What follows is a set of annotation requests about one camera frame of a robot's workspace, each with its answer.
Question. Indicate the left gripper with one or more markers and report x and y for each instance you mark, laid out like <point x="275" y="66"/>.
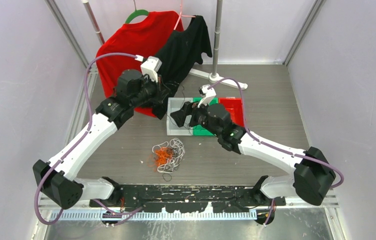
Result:
<point x="161" y="90"/>

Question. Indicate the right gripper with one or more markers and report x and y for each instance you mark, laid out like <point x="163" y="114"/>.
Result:
<point x="189" y="108"/>

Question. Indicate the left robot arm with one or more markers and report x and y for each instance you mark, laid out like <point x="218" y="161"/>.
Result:
<point x="57" y="177"/>

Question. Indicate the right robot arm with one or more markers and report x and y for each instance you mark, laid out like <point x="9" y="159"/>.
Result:
<point x="308" y="174"/>

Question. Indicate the white plastic bin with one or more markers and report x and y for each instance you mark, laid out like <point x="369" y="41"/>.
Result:
<point x="174" y="104"/>

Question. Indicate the green plastic bin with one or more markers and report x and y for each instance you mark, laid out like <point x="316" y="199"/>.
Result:
<point x="201" y="131"/>

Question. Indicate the white clothes rack stand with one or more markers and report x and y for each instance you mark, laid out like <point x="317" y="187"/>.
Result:
<point x="214" y="76"/>

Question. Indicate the red plastic bin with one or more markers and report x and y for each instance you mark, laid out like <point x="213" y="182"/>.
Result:
<point x="234" y="107"/>

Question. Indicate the black t-shirt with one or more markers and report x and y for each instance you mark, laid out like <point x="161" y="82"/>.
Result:
<point x="178" y="55"/>

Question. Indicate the red t-shirt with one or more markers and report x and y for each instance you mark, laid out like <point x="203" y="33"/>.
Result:
<point x="144" y="38"/>

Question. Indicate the green clothes hanger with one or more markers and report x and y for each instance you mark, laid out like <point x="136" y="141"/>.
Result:
<point x="135" y="14"/>

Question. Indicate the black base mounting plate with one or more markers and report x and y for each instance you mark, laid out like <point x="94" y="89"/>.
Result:
<point x="188" y="198"/>

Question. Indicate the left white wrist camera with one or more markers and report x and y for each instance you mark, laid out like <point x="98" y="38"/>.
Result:
<point x="149" y="66"/>

